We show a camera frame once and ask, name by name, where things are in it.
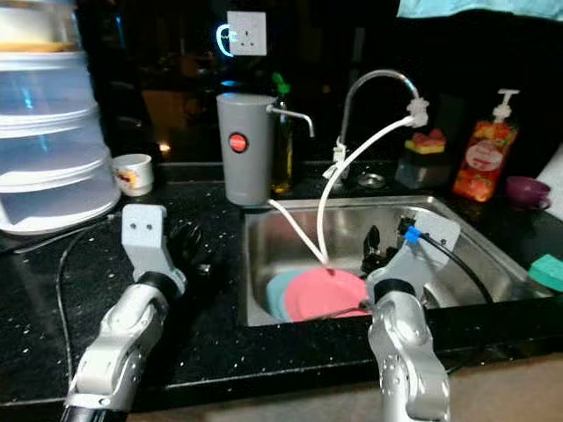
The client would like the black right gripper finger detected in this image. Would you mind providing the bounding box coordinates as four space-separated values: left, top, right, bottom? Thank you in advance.
361 224 383 273

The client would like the pink plate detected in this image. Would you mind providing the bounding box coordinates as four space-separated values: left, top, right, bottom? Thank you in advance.
283 268 372 322

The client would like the light blue plate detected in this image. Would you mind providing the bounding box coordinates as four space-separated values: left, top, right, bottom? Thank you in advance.
264 270 304 322

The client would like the stainless steel sink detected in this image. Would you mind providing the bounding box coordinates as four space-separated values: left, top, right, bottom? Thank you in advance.
242 195 537 326

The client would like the round metal sink plug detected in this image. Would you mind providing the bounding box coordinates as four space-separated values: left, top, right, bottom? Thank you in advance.
355 172 386 188

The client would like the dark sponge holder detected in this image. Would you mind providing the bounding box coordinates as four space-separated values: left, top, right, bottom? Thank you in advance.
394 149 448 189

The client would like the grey water filter canister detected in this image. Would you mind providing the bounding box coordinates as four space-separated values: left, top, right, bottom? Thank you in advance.
216 92 316 207

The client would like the white printed mug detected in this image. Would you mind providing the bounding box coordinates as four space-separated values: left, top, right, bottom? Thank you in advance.
112 154 154 197

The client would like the yellow and red sponge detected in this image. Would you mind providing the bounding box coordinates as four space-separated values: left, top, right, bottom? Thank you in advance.
405 128 447 155

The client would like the green-capped oil bottle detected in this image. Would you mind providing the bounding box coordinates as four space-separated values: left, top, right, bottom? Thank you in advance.
271 72 296 196

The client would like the thin black utensil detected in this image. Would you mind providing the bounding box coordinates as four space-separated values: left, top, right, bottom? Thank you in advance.
0 214 115 256

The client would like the peach soap pump bottle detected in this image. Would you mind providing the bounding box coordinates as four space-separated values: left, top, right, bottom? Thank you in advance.
451 88 520 203

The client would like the chrome gooseneck faucet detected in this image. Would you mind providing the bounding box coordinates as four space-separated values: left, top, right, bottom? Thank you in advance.
334 69 421 184

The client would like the purple cup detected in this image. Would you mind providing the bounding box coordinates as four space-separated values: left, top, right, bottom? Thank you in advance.
506 176 552 210

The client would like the green sponge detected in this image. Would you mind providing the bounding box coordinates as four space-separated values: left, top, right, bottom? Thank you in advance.
528 253 563 293

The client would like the white tiered plastic container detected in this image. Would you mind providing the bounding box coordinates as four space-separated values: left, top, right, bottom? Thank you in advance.
0 0 121 236

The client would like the orange tray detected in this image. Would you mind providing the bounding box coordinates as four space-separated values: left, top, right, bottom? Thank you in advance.
0 40 76 54

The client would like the teal cloth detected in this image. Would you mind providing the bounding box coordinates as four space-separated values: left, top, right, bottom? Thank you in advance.
396 0 563 22

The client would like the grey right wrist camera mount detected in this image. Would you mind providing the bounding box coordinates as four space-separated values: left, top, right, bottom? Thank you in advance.
368 211 461 298

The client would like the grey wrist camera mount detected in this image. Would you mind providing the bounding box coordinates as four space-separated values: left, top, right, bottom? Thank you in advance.
368 211 461 298
121 204 186 291

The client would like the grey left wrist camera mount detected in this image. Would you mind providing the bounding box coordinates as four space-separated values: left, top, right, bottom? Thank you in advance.
121 204 186 291

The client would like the black blue-taped right arm cable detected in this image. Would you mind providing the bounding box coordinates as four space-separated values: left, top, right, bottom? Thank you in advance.
400 220 494 304

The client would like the white faucet hose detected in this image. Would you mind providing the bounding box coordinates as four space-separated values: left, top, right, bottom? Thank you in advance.
266 98 430 266

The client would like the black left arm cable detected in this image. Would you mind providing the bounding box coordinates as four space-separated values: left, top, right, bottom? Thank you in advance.
57 215 128 388

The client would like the white wall socket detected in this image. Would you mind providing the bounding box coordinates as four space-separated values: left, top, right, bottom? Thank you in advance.
227 11 267 57

